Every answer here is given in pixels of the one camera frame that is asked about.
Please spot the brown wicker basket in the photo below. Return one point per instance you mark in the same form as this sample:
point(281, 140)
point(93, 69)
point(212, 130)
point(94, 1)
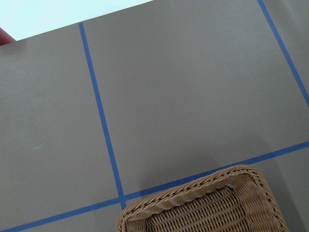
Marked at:
point(235, 199)

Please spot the red cylinder bottle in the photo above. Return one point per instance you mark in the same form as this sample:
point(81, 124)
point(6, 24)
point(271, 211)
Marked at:
point(5, 38)

